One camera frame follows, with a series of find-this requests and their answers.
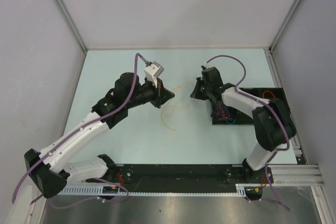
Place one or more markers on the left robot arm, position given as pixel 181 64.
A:
pixel 50 169

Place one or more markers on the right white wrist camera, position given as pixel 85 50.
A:
pixel 206 65

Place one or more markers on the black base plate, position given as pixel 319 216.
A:
pixel 184 179

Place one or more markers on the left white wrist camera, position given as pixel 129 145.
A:
pixel 152 72

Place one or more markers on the aluminium frame rail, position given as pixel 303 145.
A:
pixel 294 175

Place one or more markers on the slotted cable duct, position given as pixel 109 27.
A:
pixel 98 190

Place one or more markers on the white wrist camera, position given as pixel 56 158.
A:
pixel 206 65
pixel 152 72

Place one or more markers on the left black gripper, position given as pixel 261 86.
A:
pixel 160 94

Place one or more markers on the black compartment tray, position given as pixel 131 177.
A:
pixel 236 107

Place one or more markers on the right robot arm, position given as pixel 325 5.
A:
pixel 271 118

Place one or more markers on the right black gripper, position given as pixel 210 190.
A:
pixel 196 93

